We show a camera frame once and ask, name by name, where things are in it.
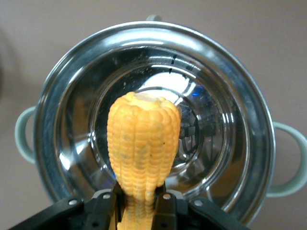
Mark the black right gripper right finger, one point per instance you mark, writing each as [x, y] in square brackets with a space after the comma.
[182, 213]

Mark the yellow corn cob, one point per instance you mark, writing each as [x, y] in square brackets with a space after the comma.
[144, 134]

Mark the brown table cover sheet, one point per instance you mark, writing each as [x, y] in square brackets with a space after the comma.
[24, 36]

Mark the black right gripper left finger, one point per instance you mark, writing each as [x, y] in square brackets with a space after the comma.
[79, 213]

